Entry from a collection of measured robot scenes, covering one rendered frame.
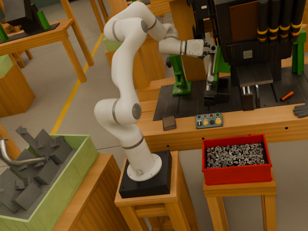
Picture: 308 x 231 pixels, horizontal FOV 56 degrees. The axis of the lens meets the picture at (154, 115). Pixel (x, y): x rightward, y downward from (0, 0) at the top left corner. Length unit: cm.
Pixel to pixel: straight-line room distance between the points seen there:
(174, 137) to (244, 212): 93
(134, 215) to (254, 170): 65
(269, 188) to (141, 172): 61
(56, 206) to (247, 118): 114
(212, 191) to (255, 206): 94
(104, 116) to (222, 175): 63
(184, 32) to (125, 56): 77
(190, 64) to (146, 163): 93
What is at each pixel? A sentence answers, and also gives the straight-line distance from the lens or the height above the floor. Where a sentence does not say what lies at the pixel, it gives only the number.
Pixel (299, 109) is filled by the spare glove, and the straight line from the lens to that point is 173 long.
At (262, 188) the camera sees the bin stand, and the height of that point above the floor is 79.
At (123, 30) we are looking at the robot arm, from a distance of 139.
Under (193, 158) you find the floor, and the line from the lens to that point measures 282.
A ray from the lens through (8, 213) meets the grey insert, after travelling 187.
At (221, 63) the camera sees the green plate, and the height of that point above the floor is 117.
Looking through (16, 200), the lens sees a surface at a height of 92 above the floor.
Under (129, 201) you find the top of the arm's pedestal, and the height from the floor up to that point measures 84.
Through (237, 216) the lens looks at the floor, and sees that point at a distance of 238.
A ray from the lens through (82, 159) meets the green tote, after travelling 181.
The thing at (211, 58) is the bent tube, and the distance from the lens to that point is 188.
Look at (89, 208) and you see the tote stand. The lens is 176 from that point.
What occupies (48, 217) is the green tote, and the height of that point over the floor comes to 86.
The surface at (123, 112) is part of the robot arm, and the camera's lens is 126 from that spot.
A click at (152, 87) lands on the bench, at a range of 225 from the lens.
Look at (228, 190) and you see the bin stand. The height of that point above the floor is 79.
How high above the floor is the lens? 196
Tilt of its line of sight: 34 degrees down
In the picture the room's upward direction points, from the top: 18 degrees counter-clockwise
